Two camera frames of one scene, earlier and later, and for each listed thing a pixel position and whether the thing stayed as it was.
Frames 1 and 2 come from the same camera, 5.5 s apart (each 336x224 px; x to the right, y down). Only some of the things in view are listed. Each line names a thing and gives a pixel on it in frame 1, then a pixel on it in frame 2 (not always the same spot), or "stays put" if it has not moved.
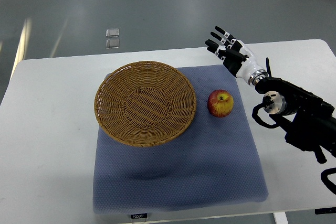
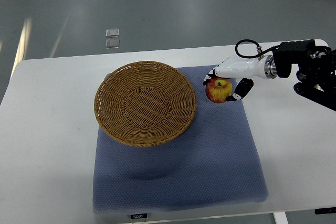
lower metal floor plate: (112, 43) stays put
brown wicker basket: (144, 104) stays put
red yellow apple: (220, 103) to (218, 89)
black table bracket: (324, 211) stays put
